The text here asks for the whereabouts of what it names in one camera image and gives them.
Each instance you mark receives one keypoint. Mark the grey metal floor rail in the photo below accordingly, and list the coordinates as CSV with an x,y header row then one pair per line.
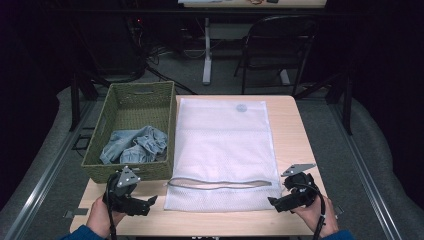
x,y
50,166
366,173

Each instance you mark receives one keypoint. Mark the white mesh laundry bag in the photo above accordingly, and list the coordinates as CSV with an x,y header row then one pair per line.
x,y
223,143

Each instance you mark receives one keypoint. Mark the person's left hand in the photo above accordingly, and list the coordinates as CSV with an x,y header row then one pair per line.
x,y
98,218

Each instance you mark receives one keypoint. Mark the black metal stand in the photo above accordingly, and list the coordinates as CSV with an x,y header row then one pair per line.
x,y
347,106
75,100

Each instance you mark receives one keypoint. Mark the green woven basket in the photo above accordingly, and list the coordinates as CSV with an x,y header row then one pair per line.
x,y
133,110

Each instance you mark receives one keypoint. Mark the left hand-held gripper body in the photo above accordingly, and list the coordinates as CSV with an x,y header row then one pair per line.
x,y
121,196

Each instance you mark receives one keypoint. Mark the grey metal floor plate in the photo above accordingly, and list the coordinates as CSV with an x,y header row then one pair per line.
x,y
76,212

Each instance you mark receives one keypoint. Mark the black folding chair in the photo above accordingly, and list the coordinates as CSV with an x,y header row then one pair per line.
x,y
276,50

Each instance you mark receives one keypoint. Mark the light blue denim garment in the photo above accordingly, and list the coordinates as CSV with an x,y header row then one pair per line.
x,y
140,146

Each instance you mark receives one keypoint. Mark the person's right hand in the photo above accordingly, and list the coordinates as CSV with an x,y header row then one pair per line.
x,y
315,216

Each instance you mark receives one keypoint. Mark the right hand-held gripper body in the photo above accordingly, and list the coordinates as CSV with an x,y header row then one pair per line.
x,y
301,190

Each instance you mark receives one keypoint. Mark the white-legged background desk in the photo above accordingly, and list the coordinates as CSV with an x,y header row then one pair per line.
x,y
207,50

